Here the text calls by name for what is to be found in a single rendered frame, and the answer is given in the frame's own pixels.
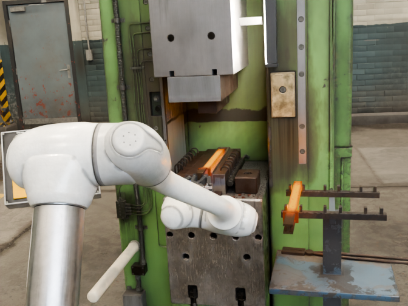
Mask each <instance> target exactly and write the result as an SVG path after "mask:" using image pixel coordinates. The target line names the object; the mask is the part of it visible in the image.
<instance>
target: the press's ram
mask: <svg viewBox="0 0 408 306"><path fill-rule="evenodd" d="M148 3H149V18H150V26H151V41H152V56H153V65H154V77H155V78H159V77H172V76H175V77H191V76H208V75H214V74H217V75H234V74H235V73H236V72H238V71H240V70H242V69H243V68H245V67H246V66H248V33H247V26H249V25H261V24H262V16H257V17H247V0H148Z"/></svg>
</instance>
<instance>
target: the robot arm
mask: <svg viewBox="0 0 408 306"><path fill-rule="evenodd" d="M6 166H7V170H8V173H9V176H10V178H11V179H12V180H13V181H14V182H15V183H16V184H17V185H18V186H19V187H20V188H23V189H25V192H26V195H27V200H28V203H29V204H30V206H31V207H32V208H34V212H33V218H32V231H31V238H30V251H29V263H28V270H27V283H26V287H27V289H26V297H25V306H79V303H80V283H81V265H82V255H83V236H84V217H85V210H87V209H88V207H89V206H90V204H91V203H92V201H93V197H94V195H95V193H96V191H97V188H98V186H113V185H133V184H135V183H136V184H138V185H140V186H143V187H147V188H151V189H153V190H154V191H157V192H159V193H160V194H163V195H165V196H167V198H165V201H164V202H163V204H162V207H161V216H160V217H161V221H162V222H163V224H164V225H165V226H166V227H167V228H169V229H172V230H179V229H182V228H201V229H204V230H208V231H210V232H214V233H217V234H223V235H226V236H233V237H244V236H249V235H250V234H251V233H253V232H254V231H255V229H256V225H257V220H258V214H257V212H256V210H255V209H254V208H253V207H252V206H250V205H248V204H247V203H243V202H241V201H240V200H237V199H234V198H232V197H230V196H227V195H222V196H219V195H217V194H215V193H213V192H211V191H212V190H213V187H212V183H211V176H208V170H206V171H205V172H204V173H203V174H202V178H201V179H200V180H198V175H197V174H193V176H192V177H191V176H187V178H183V177H181V176H179V175H177V174H175V173H173V172H172V171H171V158H170V153H169V150H168V147H167V146H166V144H165V143H164V141H163V140H162V138H161V137H160V136H159V135H158V133H156V131H154V130H153V129H152V128H151V127H149V126H147V125H145V124H143V123H140V122H137V121H124V122H121V123H88V122H74V123H58V124H48V125H45V126H40V127H36V128H33V129H31V130H28V131H26V132H24V133H22V134H20V135H18V136H17V137H16V138H15V139H14V140H13V141H12V142H11V143H10V145H9V147H8V150H7V155H6ZM205 184H206V186H204V185H205Z"/></svg>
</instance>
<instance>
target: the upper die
mask: <svg viewBox="0 0 408 306"><path fill-rule="evenodd" d="M167 81H168V97H169V103H183V102H207V101H222V100H223V99H225V98H226V97H227V96H228V95H229V94H231V93H232V92H233V91H234V90H236V89H237V88H238V76H237V72H236V73H235V74H234V75H217V74H214V75H208V76H176V77H175V76H171V77H167Z"/></svg>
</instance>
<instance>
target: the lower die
mask: <svg viewBox="0 0 408 306"><path fill-rule="evenodd" d="M219 148H227V149H226V150H225V152H224V153H223V154H222V156H221V157H220V158H219V160H218V162H217V163H216V164H215V165H214V167H213V168H212V170H211V183H212V191H211V192H214V191H222V194H226V192H227V190H228V188H229V186H228V185H227V184H226V182H227V180H228V169H227V168H222V170H221V171H220V168H221V167H222V165H223V164H224V162H225V161H226V159H227V158H228V156H229V155H230V153H231V151H232V150H233V149H230V147H218V148H217V149H207V150H206V151H199V153H196V156H194V159H191V161H189V164H186V166H185V167H183V170H182V169H181V170H180V172H179V173H178V174H177V175H179V176H181V177H183V178H184V179H185V178H187V176H191V177H192V176H193V174H195V173H196V172H197V171H198V169H199V168H202V167H204V166H205V164H206V163H207V162H208V161H209V159H210V158H211V157H212V156H213V155H214V154H215V152H216V151H217V150H218V149H219ZM238 150H239V152H240V158H241V151H240V149H238Z"/></svg>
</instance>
